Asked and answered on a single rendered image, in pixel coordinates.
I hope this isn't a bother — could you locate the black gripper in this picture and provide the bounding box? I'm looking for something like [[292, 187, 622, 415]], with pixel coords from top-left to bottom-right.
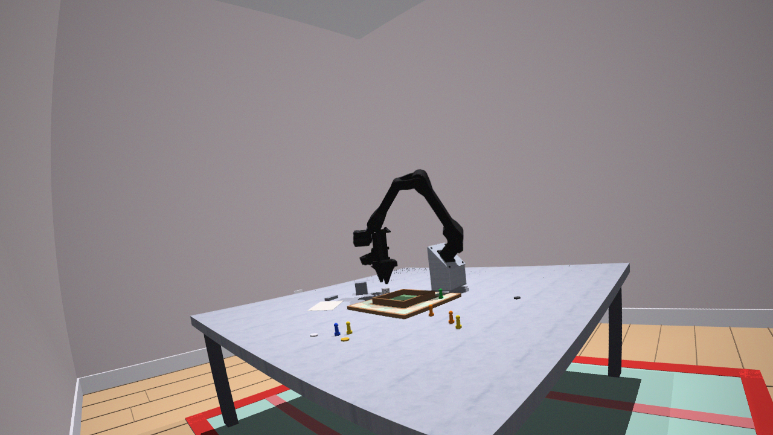
[[368, 244, 397, 284]]

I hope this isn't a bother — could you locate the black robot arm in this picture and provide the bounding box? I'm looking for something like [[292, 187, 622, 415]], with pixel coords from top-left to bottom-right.
[[353, 169, 464, 265]]

